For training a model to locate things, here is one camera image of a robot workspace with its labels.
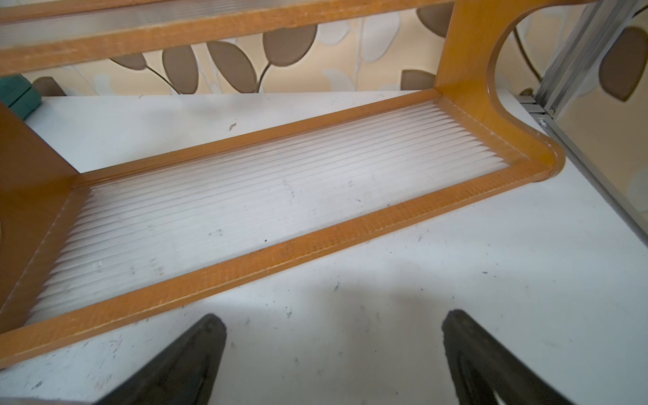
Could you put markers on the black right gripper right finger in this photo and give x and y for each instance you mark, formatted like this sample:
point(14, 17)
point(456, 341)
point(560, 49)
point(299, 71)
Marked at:
point(484, 371)

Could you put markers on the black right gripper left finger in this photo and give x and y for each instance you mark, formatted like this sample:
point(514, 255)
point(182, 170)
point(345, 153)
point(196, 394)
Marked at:
point(183, 373)

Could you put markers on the wooden three-tier shelf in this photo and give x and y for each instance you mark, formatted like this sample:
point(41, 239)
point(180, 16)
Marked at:
point(86, 253)

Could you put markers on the green plastic tool case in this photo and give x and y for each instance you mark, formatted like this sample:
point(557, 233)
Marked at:
point(20, 96)

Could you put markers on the aluminium frame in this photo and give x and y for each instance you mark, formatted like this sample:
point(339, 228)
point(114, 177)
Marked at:
point(599, 143)

